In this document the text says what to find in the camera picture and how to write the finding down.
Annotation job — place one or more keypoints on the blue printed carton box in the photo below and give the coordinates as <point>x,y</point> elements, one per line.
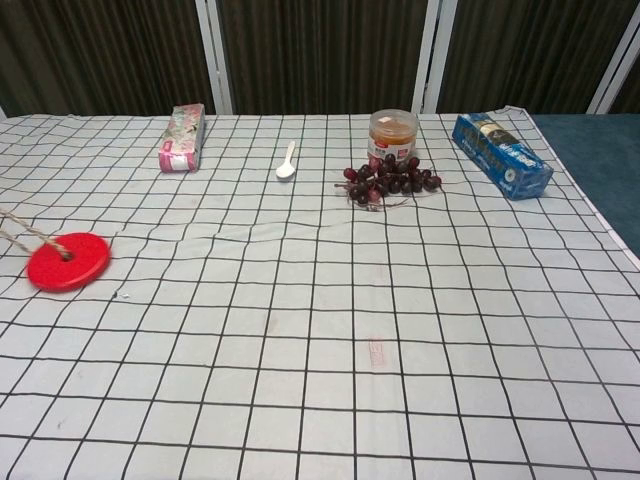
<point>502,152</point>

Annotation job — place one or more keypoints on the red disc with hole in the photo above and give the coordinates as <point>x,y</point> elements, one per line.
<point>75,265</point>

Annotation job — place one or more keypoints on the white plastic spoon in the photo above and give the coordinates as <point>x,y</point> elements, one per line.
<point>286,170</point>

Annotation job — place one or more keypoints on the clear jar with brown lid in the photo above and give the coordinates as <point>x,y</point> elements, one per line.
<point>392,137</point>

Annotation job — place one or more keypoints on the teal felt table mat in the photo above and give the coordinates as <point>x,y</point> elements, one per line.
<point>595,150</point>

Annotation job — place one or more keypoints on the pink floral tissue box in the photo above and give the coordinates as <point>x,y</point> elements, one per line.
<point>182,140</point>

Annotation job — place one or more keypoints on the dark red grape bunch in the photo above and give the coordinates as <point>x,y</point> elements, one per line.
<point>390,180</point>

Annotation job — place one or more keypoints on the white black checked tablecloth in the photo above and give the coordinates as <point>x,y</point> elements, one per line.
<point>320,325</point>

